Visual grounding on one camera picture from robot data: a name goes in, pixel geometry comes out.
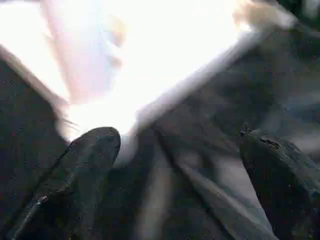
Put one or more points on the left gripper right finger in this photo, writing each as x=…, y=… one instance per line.
x=287, y=185

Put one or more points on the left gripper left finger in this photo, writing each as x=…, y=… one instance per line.
x=70, y=185

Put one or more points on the white plastic table top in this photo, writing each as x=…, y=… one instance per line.
x=165, y=50

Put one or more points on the black plastic mat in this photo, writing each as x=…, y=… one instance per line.
x=210, y=150

